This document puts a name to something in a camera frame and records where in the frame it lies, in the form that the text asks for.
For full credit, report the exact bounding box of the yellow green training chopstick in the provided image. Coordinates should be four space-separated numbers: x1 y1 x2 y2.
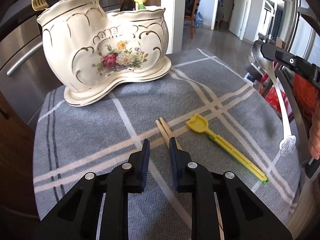
185 113 268 184

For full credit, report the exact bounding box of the silver spoon ornate handle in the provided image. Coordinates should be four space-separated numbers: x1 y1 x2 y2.
252 40 296 157

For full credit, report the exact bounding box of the cream floral ceramic utensil holder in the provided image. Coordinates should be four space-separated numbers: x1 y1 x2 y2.
37 0 171 107

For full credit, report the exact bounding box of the person's right hand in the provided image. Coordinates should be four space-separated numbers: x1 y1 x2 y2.
308 102 320 160

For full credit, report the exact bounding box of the grey plaid cloth mat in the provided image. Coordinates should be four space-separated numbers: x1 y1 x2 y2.
33 49 300 239

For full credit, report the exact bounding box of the white door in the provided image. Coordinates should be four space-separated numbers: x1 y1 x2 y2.
229 0 248 39

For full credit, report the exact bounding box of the water bottle on floor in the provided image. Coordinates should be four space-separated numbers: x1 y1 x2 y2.
195 12 203 28

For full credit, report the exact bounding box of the wooden chair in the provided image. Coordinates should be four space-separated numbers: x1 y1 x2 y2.
184 0 201 39

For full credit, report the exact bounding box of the stainless steel oven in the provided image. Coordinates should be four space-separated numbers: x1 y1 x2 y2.
0 0 121 131

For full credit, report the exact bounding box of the black spoon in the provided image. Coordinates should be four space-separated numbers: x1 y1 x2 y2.
120 0 136 11

